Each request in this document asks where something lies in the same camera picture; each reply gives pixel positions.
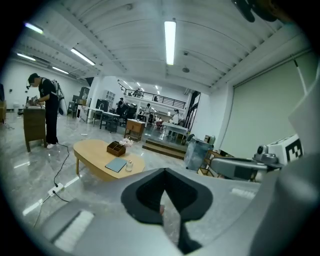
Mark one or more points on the light blue mat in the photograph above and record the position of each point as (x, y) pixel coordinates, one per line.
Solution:
(115, 165)

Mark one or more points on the small light wooden sideboard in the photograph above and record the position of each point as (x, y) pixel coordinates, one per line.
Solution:
(135, 128)

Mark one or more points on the low stepped wooden platform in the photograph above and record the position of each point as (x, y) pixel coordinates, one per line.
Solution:
(163, 147)

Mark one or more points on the black mezzanine railing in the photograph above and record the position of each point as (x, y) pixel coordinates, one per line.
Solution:
(160, 98)

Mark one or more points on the glass jar with gold lid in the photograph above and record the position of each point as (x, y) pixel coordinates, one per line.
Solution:
(129, 166)

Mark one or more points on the white desk with dark legs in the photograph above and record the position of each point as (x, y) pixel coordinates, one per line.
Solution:
(105, 115)

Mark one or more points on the white wall shelf cabinet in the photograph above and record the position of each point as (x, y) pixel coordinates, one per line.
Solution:
(110, 95)

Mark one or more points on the pink flower bouquet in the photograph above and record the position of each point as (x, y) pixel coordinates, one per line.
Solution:
(126, 142)

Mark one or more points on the oval wooden table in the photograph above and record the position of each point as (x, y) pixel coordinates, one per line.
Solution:
(92, 152)

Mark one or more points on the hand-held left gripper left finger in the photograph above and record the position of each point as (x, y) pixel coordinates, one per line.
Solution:
(105, 225)

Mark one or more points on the grey marble panel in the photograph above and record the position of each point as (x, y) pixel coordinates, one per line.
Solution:
(197, 155)

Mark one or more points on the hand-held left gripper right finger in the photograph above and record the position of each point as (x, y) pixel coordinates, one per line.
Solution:
(220, 205)

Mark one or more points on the gold metal shelf rack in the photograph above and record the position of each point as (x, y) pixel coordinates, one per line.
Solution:
(207, 160)

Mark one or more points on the white power strip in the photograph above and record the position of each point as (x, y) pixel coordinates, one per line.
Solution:
(55, 189)

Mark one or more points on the long ceiling tube light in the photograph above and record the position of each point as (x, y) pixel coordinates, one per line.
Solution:
(170, 42)
(33, 28)
(25, 57)
(60, 70)
(82, 56)

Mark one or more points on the pale roller blind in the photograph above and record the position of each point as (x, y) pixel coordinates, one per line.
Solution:
(260, 112)

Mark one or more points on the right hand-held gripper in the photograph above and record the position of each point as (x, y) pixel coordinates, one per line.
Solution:
(287, 150)

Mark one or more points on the dark wooden cabinet with legs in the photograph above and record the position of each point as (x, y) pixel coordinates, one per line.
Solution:
(33, 127)

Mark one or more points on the white table with thin legs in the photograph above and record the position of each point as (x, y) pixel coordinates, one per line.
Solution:
(176, 128)

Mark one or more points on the brown wooden organizer box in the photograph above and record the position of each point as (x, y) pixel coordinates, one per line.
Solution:
(116, 148)

